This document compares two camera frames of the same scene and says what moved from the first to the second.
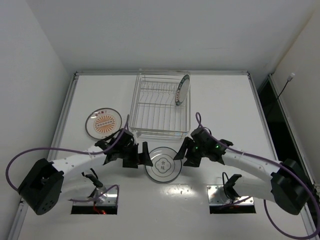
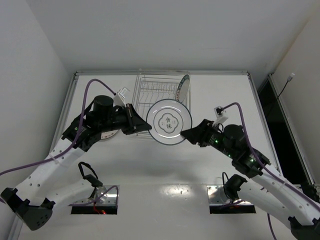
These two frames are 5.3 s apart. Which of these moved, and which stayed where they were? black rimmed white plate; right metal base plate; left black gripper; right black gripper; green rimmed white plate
Moved: right black gripper; black rimmed white plate; left black gripper
Stayed: right metal base plate; green rimmed white plate
